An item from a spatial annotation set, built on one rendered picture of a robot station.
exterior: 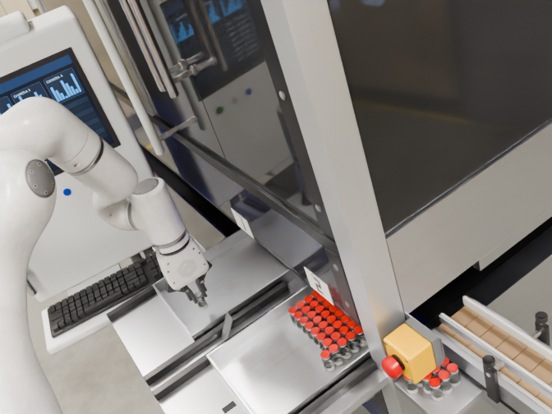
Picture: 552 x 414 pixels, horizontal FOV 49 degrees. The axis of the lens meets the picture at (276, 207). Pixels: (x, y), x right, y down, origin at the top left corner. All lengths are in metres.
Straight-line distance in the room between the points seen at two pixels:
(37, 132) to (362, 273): 0.59
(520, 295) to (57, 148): 1.00
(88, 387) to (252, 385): 1.66
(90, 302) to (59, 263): 0.18
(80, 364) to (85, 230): 1.23
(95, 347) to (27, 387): 2.11
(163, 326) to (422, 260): 0.72
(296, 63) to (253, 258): 0.88
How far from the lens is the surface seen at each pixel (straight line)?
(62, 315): 1.90
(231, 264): 1.65
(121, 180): 1.19
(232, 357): 1.41
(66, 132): 1.08
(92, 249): 1.96
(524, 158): 1.25
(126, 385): 2.81
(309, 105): 0.87
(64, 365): 3.10
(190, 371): 1.41
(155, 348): 1.53
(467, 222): 1.19
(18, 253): 0.97
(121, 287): 1.87
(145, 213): 1.31
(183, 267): 1.40
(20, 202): 0.92
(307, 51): 0.83
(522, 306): 1.48
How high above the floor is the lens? 1.88
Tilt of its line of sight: 34 degrees down
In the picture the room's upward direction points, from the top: 20 degrees counter-clockwise
